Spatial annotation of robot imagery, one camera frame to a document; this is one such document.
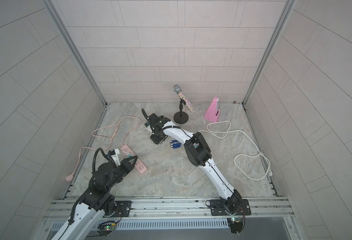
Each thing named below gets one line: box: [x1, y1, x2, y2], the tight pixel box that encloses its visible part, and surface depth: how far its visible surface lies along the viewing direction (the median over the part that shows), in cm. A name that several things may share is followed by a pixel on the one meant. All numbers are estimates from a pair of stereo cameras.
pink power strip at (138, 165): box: [120, 144, 148, 175], surface depth 84 cm
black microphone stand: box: [173, 98, 189, 124], surface depth 108 cm
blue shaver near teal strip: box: [169, 139, 182, 149], surface depth 93 cm
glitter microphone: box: [173, 84, 196, 113], surface depth 92 cm
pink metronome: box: [204, 96, 221, 122], surface depth 104 cm
